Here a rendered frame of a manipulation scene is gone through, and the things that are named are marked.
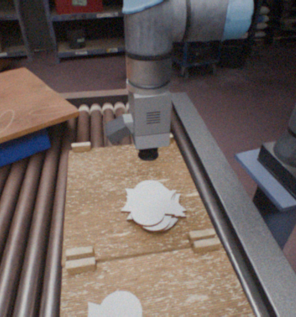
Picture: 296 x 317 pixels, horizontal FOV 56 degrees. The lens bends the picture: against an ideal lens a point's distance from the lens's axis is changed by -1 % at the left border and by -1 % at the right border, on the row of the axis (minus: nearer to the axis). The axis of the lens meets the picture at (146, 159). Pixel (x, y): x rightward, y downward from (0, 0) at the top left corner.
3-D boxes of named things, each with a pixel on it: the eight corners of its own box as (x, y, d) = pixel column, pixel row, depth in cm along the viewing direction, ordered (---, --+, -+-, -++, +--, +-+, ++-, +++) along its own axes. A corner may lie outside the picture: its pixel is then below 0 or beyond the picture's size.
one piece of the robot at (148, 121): (96, 59, 49) (105, 137, 59) (100, 78, 42) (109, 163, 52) (163, 54, 51) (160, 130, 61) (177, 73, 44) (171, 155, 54)
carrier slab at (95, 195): (174, 143, 96) (174, 139, 95) (218, 244, 64) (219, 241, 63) (70, 154, 91) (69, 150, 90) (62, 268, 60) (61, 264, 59)
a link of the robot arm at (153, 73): (129, 62, 42) (122, 46, 48) (130, 91, 45) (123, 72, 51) (177, 59, 43) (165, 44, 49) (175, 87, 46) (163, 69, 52)
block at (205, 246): (217, 243, 63) (218, 236, 61) (220, 250, 61) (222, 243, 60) (191, 247, 62) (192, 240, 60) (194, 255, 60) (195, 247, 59)
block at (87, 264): (96, 263, 59) (95, 256, 57) (97, 271, 57) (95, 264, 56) (67, 267, 58) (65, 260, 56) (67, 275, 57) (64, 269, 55)
